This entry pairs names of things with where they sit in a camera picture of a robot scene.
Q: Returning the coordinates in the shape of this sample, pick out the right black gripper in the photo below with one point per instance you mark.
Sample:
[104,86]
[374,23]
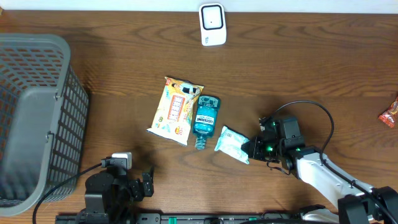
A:
[254,153]

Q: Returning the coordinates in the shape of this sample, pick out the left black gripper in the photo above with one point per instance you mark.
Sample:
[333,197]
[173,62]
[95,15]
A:
[138,193]

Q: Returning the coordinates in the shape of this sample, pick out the light blue wet wipes pack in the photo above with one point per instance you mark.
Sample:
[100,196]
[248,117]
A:
[230,143]

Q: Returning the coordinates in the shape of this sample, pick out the teal Listerine mouthwash bottle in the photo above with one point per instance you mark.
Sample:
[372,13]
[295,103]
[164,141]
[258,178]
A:
[205,119]

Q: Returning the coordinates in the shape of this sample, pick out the yellow snack bag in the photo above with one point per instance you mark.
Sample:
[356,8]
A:
[173,117]

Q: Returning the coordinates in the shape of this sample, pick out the red Top chocolate bar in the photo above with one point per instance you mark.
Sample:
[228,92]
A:
[389,117]

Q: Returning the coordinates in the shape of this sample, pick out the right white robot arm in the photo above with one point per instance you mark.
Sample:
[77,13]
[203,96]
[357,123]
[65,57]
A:
[281,142]

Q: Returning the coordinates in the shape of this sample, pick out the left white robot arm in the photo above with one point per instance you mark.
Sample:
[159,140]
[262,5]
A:
[110,194]

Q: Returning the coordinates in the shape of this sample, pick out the white barcode scanner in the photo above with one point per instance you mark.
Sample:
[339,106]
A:
[212,24]

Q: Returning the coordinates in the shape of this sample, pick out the grey plastic shopping basket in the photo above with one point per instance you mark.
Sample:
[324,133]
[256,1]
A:
[44,110]

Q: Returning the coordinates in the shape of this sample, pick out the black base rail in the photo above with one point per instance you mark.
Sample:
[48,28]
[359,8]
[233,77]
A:
[217,218]

